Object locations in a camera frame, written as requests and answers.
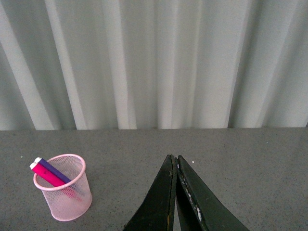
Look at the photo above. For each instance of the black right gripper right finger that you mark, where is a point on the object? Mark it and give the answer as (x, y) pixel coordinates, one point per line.
(198, 208)

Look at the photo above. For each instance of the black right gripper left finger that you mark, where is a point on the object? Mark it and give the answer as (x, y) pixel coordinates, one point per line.
(156, 213)

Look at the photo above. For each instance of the pink highlighter pen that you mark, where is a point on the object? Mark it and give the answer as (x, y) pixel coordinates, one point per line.
(52, 179)

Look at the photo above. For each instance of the purple highlighter pen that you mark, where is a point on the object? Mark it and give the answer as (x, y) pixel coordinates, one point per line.
(52, 169)

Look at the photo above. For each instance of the pink mesh pen cup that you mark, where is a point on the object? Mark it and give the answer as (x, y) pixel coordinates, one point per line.
(71, 200)

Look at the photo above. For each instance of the white pleated curtain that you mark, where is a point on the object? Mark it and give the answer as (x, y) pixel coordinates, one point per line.
(132, 64)

